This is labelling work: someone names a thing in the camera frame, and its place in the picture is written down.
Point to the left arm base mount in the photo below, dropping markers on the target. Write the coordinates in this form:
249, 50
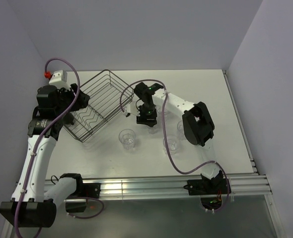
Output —
75, 204

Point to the aluminium mounting rail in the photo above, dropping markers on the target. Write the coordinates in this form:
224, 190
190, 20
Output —
173, 187

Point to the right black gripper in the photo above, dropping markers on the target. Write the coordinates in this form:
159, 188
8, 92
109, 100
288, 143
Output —
143, 119

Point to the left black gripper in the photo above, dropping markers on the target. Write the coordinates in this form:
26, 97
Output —
81, 102

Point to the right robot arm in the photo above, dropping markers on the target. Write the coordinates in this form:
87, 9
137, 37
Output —
198, 129

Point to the black wire dish rack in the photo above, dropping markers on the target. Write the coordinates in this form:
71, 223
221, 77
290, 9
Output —
105, 90

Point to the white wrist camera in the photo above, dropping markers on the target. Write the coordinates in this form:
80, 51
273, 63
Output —
131, 109
59, 80

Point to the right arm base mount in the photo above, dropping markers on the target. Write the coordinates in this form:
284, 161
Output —
206, 187

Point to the clear glass back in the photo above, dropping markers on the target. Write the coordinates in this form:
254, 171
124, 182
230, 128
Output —
161, 112

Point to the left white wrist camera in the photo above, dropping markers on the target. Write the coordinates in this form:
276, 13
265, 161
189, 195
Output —
59, 80

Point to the small clear glass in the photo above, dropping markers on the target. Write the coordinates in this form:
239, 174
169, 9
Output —
153, 130

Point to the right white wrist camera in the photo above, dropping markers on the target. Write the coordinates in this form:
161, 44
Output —
131, 109

